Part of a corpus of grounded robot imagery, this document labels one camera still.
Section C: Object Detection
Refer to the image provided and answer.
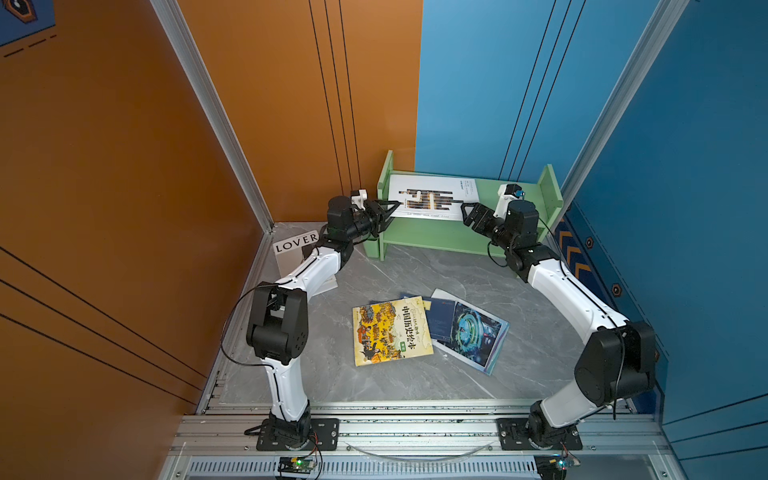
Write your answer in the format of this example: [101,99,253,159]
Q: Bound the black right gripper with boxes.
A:
[460,202,517,254]

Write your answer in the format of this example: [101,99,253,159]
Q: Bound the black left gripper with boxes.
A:
[342,201,397,245]

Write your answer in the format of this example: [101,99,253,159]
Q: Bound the white book with brown pattern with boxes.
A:
[388,174,479,221]

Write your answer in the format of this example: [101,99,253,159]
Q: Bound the white LOVER book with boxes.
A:
[272,229,320,280]

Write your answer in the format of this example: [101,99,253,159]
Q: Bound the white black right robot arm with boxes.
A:
[461,200,656,449]

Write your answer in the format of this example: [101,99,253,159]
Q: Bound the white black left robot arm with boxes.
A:
[245,190,402,442]

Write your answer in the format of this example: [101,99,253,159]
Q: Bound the small green box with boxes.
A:
[361,234,380,259]

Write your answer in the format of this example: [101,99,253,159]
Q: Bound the blue book under yellow book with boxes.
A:
[374,292,436,311]

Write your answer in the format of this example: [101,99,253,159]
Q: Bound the dark blue circle-cover book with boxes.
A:
[427,289,509,376]

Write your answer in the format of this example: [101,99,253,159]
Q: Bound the yellow illustrated Chinese book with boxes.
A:
[352,296,434,367]

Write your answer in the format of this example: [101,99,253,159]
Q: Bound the right green circuit board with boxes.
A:
[534,455,581,480]

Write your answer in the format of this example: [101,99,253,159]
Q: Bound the green circuit board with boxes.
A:
[534,455,581,480]
[276,456,320,480]

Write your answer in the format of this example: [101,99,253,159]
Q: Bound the left green circuit board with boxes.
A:
[276,456,320,480]

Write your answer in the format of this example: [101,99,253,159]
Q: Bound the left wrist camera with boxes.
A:
[350,189,368,210]

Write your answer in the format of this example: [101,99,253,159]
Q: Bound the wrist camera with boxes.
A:
[494,183,525,219]
[350,189,368,210]

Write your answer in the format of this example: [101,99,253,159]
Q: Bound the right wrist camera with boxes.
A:
[494,183,525,219]

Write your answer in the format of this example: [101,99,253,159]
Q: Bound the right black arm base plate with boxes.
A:
[496,417,583,451]

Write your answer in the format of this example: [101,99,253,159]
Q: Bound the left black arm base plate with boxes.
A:
[256,417,340,453]

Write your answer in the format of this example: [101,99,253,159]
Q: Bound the aluminium mounting rail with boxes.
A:
[169,399,672,457]

